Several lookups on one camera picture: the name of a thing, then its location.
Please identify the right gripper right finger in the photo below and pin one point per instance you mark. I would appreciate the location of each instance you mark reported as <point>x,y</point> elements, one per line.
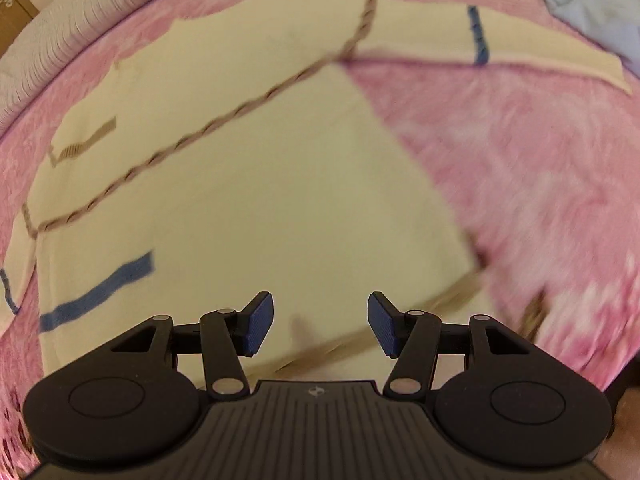
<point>415,339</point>

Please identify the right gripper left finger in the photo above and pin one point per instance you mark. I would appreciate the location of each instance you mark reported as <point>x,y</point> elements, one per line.
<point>220,338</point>

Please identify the cream knit sweater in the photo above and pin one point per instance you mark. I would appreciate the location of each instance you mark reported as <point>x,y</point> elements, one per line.
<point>234,154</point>

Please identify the pink floral bed blanket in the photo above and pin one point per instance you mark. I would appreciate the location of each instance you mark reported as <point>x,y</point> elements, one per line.
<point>539,169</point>

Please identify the lilac striped quilt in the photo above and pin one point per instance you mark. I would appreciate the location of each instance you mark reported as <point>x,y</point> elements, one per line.
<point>49,43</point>

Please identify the light blue garment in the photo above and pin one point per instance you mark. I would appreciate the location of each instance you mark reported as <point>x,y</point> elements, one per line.
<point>612,24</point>

